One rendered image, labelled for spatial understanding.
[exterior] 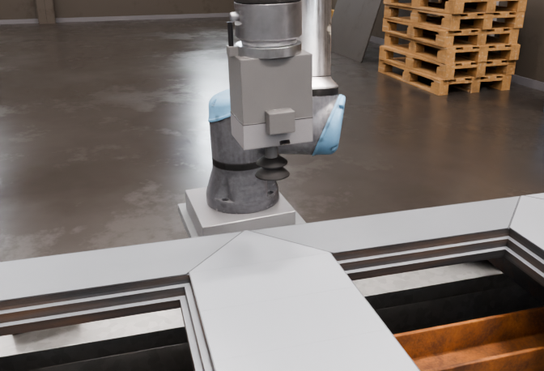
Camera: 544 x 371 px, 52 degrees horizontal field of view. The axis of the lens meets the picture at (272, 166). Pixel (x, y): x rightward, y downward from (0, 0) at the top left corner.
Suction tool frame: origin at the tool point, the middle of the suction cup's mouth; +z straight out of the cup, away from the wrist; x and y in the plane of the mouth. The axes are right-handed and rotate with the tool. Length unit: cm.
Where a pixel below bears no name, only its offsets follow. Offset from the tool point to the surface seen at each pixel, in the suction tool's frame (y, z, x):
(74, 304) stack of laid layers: -24.9, 10.7, -4.3
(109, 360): -23.1, 30.3, 9.6
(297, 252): 2.2, 10.0, -2.9
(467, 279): 37.1, 28.2, 8.3
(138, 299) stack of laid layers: -18.0, 11.4, -4.5
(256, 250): -2.7, 9.8, -0.9
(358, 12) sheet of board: 290, 54, 593
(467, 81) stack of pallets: 300, 95, 375
